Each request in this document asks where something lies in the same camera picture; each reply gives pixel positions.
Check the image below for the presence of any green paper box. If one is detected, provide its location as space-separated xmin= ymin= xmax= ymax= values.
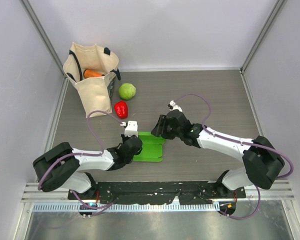
xmin=133 ymin=132 xmax=166 ymax=163

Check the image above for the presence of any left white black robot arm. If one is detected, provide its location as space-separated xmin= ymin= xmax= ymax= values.
xmin=32 ymin=135 xmax=143 ymax=200

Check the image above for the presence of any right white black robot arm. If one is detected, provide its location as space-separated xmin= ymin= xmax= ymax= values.
xmin=151 ymin=109 xmax=285 ymax=198

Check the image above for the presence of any red bell pepper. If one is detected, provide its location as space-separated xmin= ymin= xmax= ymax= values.
xmin=114 ymin=101 xmax=129 ymax=119

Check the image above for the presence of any green cabbage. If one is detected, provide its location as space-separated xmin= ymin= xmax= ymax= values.
xmin=118 ymin=83 xmax=137 ymax=101

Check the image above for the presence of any beige canvas tote bag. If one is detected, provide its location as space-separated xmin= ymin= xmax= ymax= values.
xmin=63 ymin=43 xmax=121 ymax=118

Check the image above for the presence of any orange carrot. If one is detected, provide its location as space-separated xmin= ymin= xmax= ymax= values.
xmin=83 ymin=69 xmax=104 ymax=78

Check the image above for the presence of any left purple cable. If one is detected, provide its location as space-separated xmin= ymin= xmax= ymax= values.
xmin=37 ymin=110 xmax=126 ymax=216

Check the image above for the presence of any purple cable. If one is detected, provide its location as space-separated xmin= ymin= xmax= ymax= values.
xmin=172 ymin=93 xmax=295 ymax=221
xmin=37 ymin=110 xmax=126 ymax=216

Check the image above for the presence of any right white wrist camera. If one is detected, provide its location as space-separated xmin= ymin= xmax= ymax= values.
xmin=168 ymin=100 xmax=183 ymax=112

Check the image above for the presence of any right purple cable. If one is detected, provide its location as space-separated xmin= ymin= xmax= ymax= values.
xmin=172 ymin=93 xmax=295 ymax=221

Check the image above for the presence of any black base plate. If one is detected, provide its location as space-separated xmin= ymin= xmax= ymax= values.
xmin=77 ymin=181 xmax=246 ymax=205

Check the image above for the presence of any white slotted cable duct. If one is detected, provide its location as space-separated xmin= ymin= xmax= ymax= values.
xmin=32 ymin=201 xmax=220 ymax=213

